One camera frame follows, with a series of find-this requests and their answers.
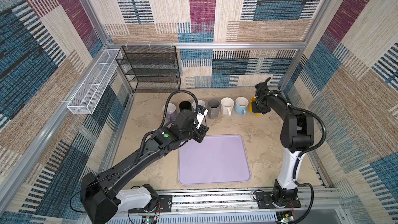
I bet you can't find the white wire mesh basket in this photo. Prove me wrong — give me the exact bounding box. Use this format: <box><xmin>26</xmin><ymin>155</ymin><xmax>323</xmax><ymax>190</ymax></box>
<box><xmin>67</xmin><ymin>49</ymin><xmax>119</xmax><ymax>115</ymax></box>

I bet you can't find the lavender purple mug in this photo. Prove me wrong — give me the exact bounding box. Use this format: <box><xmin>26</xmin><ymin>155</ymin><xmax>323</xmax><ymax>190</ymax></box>
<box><xmin>162</xmin><ymin>103</ymin><xmax>177</xmax><ymax>122</ymax></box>

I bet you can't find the yellow mug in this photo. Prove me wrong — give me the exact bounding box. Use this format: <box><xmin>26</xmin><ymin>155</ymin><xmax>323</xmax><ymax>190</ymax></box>
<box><xmin>249</xmin><ymin>96</ymin><xmax>260</xmax><ymax>116</ymax></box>

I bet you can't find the black wire mesh shelf rack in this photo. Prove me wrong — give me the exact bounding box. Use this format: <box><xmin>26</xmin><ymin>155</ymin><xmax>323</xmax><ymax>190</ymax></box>
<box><xmin>116</xmin><ymin>46</ymin><xmax>181</xmax><ymax>93</ymax></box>

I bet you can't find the lavender silicone tray mat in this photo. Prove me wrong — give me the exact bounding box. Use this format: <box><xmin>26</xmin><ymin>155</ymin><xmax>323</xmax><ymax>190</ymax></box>
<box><xmin>178</xmin><ymin>134</ymin><xmax>251</xmax><ymax>185</ymax></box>

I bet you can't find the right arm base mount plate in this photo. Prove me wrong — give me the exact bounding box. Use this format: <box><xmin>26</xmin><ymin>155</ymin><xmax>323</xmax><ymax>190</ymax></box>
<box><xmin>253</xmin><ymin>190</ymin><xmax>302</xmax><ymax>209</ymax></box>

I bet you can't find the aluminium front rail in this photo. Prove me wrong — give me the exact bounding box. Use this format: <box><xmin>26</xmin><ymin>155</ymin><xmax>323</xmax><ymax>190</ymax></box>
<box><xmin>80</xmin><ymin>186</ymin><xmax>346</xmax><ymax>224</ymax></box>

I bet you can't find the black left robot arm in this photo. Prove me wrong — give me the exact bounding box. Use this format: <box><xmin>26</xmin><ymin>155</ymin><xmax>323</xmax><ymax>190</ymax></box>
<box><xmin>79</xmin><ymin>110</ymin><xmax>209</xmax><ymax>224</ymax></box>

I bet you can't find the teal blue patterned mug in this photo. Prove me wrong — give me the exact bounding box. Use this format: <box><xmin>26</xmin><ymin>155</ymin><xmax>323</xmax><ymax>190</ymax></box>
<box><xmin>192</xmin><ymin>100</ymin><xmax>206</xmax><ymax>113</ymax></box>

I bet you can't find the grey mug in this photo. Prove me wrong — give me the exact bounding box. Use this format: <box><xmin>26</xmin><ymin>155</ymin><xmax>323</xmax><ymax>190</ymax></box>
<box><xmin>207</xmin><ymin>99</ymin><xmax>220</xmax><ymax>119</ymax></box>

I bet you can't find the white mug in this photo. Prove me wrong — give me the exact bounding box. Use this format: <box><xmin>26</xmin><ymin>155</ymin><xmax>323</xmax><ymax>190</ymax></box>
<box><xmin>220</xmin><ymin>97</ymin><xmax>234</xmax><ymax>117</ymax></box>

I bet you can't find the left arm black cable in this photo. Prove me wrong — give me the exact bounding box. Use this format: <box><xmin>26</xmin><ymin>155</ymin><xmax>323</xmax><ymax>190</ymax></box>
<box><xmin>138</xmin><ymin>89</ymin><xmax>200</xmax><ymax>162</ymax></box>

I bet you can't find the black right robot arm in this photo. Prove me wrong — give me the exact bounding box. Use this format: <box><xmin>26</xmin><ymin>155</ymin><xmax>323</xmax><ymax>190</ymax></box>
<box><xmin>251</xmin><ymin>81</ymin><xmax>314</xmax><ymax>208</ymax></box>

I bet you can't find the light blue mug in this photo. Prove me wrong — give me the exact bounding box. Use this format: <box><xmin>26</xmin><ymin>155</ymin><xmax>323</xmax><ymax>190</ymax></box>
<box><xmin>234</xmin><ymin>96</ymin><xmax>249</xmax><ymax>115</ymax></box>

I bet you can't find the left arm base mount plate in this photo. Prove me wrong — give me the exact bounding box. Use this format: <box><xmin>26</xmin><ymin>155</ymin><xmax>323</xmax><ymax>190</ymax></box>
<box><xmin>128</xmin><ymin>195</ymin><xmax>173</xmax><ymax>214</ymax></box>

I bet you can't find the black mug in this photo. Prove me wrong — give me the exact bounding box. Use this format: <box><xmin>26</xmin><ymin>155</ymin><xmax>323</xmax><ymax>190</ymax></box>
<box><xmin>179</xmin><ymin>101</ymin><xmax>192</xmax><ymax>112</ymax></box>

